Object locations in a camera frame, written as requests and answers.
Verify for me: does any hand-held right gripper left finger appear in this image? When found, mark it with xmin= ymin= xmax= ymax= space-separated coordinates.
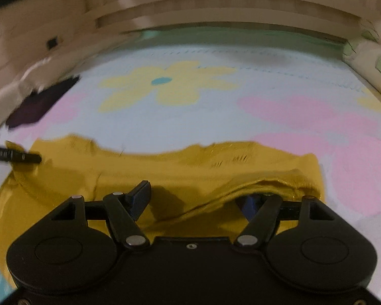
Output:
xmin=51 ymin=180 xmax=152 ymax=249

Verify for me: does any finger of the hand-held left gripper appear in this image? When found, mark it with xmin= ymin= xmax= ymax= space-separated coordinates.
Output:
xmin=0 ymin=144 xmax=42 ymax=165

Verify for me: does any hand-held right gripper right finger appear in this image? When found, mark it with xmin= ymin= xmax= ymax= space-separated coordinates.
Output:
xmin=234 ymin=193 xmax=336 ymax=248

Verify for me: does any mustard yellow knit sweater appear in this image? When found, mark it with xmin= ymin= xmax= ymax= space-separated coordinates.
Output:
xmin=0 ymin=134 xmax=326 ymax=291

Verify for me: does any dark folded cloth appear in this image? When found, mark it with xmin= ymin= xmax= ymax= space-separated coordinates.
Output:
xmin=6 ymin=74 xmax=81 ymax=130

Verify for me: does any white pillow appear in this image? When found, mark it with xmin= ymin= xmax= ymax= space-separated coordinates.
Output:
xmin=0 ymin=52 xmax=67 ymax=124

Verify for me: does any floral bed sheet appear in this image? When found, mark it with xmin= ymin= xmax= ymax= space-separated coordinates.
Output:
xmin=0 ymin=27 xmax=381 ymax=304

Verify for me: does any leaf print folded quilt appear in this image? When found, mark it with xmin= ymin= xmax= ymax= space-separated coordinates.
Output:
xmin=341 ymin=17 xmax=381 ymax=92

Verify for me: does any wooden headboard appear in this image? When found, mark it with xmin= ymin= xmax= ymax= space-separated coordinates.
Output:
xmin=79 ymin=0 xmax=373 ymax=44

